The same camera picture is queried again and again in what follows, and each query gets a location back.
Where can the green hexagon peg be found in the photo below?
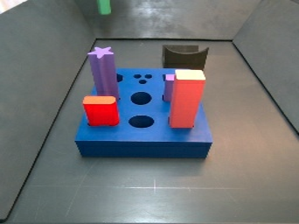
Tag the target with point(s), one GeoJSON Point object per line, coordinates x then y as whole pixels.
{"type": "Point", "coordinates": [105, 7]}

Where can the blue shape sorting board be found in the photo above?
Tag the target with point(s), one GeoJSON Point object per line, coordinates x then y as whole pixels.
{"type": "Point", "coordinates": [143, 135]}

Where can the red rounded block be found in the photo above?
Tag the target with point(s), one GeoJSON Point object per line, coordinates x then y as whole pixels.
{"type": "Point", "coordinates": [101, 110]}

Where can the small purple square peg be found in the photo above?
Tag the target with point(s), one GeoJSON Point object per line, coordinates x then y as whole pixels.
{"type": "Point", "coordinates": [169, 87]}

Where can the tall salmon rectangular block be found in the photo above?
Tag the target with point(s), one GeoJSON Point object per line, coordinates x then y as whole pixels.
{"type": "Point", "coordinates": [187, 91]}

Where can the black curved holder stand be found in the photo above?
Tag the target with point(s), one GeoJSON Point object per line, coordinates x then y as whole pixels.
{"type": "Point", "coordinates": [185, 56]}

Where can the purple star peg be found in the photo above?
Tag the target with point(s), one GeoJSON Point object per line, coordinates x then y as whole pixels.
{"type": "Point", "coordinates": [103, 68]}

